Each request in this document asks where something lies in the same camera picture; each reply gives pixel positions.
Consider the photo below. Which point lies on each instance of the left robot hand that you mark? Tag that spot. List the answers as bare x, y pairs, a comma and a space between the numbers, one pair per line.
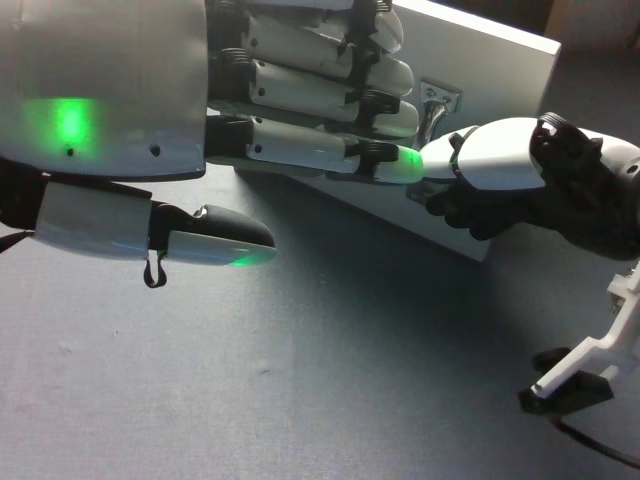
125, 75

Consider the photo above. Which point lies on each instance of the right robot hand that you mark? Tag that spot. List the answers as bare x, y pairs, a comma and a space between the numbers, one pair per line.
500, 155

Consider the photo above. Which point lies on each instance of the grey table cloth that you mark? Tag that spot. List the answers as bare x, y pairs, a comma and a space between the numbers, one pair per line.
300, 375

